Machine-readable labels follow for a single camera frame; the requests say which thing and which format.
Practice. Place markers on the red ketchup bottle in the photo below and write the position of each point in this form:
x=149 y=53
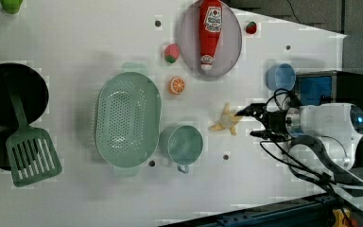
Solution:
x=210 y=26

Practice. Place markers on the blue metal frame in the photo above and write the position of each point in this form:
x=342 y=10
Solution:
x=312 y=211

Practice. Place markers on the peeled yellow toy banana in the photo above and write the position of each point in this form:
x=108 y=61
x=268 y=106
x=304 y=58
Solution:
x=227 y=121

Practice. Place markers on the yellow red object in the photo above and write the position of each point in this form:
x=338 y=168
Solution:
x=344 y=218

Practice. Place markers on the black frying pan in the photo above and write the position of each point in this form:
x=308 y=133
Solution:
x=32 y=90

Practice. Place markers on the green perforated colander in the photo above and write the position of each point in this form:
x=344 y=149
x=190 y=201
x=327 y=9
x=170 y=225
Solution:
x=127 y=121

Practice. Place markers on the green slotted spatula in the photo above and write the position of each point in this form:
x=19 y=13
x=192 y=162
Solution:
x=32 y=155

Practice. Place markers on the dark red toy strawberry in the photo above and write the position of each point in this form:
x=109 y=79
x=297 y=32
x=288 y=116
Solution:
x=251 y=27

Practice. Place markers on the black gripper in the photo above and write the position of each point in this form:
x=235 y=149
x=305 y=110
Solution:
x=274 y=122

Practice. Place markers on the teal metal mug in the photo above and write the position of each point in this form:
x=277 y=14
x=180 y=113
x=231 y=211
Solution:
x=181 y=145

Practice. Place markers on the orange slice toy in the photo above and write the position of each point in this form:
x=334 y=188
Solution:
x=176 y=85

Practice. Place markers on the blue plastic cup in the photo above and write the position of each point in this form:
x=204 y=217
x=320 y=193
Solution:
x=281 y=76

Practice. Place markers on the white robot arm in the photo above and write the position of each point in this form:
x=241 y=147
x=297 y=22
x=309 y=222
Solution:
x=334 y=180

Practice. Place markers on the grey oval plate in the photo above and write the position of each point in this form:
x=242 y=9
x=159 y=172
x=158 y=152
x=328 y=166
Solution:
x=228 y=48

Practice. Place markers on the green plastic cup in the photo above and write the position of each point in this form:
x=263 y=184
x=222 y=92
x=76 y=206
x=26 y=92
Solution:
x=11 y=6

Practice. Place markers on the pink toy strawberry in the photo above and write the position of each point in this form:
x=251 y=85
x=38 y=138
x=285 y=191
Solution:
x=171 y=53

